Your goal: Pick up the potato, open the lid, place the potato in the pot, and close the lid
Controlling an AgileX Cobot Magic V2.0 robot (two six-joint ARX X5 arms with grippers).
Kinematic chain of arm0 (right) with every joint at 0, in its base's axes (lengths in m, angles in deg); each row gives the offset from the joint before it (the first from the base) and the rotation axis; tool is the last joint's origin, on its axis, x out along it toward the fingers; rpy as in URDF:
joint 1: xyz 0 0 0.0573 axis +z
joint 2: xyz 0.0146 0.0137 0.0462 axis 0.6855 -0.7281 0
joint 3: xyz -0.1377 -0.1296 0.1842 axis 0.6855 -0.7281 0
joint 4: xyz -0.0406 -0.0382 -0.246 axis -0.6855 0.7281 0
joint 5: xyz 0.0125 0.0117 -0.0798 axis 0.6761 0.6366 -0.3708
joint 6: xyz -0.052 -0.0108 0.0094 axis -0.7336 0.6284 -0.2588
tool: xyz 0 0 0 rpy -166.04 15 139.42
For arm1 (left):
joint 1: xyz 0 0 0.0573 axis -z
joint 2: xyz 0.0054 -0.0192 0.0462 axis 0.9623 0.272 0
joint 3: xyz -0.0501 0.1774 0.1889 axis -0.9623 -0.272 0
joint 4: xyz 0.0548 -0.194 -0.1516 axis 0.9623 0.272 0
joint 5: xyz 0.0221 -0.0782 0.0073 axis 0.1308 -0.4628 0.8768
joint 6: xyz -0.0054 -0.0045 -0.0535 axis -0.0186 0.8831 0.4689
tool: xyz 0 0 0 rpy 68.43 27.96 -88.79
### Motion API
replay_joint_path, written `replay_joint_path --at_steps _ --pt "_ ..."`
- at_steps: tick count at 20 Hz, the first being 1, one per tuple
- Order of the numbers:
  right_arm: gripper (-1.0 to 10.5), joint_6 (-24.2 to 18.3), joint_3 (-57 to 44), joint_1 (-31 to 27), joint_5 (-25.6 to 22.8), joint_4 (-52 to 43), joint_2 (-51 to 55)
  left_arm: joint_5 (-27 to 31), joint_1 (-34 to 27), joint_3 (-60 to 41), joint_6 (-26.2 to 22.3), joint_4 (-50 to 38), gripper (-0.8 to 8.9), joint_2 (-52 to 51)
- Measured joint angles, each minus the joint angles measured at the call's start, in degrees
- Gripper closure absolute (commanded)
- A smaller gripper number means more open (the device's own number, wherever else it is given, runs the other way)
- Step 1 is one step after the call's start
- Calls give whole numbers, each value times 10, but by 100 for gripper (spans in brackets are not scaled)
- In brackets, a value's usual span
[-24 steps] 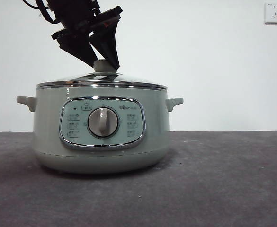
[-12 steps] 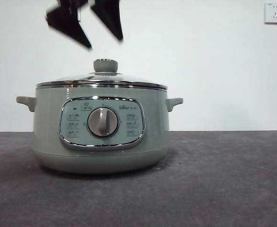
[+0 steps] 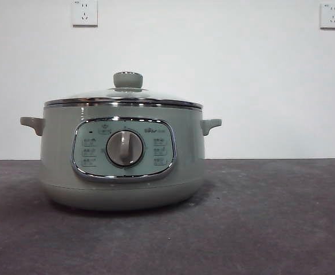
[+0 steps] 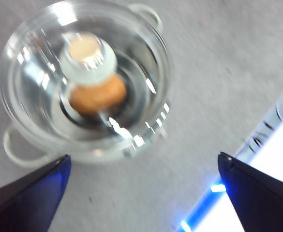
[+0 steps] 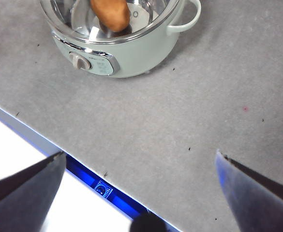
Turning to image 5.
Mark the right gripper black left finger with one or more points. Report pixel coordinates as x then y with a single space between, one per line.
22 200

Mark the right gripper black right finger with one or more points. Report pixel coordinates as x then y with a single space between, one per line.
259 203

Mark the brown potato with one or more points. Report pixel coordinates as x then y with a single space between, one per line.
111 13

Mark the pale green electric pot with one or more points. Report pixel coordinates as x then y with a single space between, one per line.
141 55

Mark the blue lit screen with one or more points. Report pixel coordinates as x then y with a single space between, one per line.
83 170

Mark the black rounded camera mount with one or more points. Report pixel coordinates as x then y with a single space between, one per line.
148 223

